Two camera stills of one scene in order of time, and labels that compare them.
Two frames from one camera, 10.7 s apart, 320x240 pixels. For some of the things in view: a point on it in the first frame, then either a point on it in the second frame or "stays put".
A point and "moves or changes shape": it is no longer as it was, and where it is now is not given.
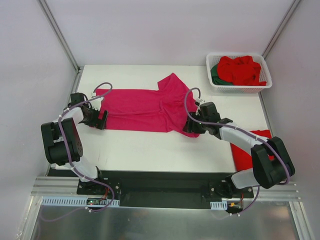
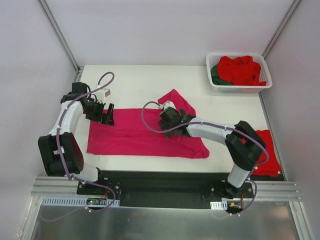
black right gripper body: (193, 126) → (163, 125)
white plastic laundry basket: (212, 60) stays put
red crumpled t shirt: (240, 71) stays put
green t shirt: (215, 79) stays put
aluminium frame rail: (54, 186) stays put
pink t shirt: (142, 110) moves or changes shape
